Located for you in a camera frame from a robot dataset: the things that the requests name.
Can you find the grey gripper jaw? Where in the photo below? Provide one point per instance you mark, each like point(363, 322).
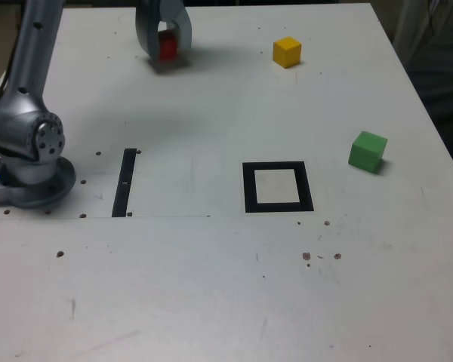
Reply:
point(145, 34)
point(183, 26)

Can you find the red cube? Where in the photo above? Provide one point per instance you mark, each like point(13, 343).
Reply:
point(168, 47)

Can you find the yellow cube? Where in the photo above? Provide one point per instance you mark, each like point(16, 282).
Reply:
point(286, 53)

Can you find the green cube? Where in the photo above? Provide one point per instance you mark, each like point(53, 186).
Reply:
point(366, 152)

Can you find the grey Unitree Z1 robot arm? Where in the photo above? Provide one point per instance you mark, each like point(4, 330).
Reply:
point(30, 94)

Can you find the black tape square outline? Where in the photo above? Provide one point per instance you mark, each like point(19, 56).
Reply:
point(249, 188)

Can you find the black tape strip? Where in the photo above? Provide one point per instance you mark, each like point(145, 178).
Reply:
point(122, 181)

